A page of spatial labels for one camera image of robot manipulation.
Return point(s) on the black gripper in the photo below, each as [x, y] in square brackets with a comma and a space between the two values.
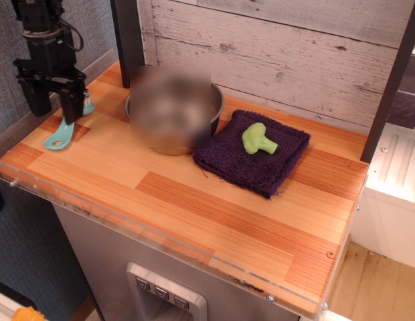
[51, 55]

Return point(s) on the teal dish brush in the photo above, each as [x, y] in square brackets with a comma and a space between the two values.
[62, 136]

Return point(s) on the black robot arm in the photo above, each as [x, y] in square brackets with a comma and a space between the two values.
[42, 16]

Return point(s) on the dark purple folded cloth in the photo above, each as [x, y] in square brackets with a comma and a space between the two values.
[260, 172]

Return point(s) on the clear acrylic edge guard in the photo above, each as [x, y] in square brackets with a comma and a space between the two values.
[304, 307]

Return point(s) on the stainless steel bowl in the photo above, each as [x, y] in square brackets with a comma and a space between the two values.
[175, 117]

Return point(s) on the green toy broccoli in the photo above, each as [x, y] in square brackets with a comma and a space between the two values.
[254, 139]

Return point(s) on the orange object bottom left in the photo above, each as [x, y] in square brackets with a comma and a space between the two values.
[28, 314]

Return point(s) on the silver dispenser button panel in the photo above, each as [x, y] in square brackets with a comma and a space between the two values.
[164, 294]

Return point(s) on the white toy sink unit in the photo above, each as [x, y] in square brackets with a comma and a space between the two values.
[384, 220]

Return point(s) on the dark left frame post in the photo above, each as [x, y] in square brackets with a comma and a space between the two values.
[128, 35]

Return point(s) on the dark frame post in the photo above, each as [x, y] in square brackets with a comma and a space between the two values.
[128, 35]
[394, 80]

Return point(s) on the dark right frame post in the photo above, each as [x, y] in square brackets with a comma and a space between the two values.
[394, 80]

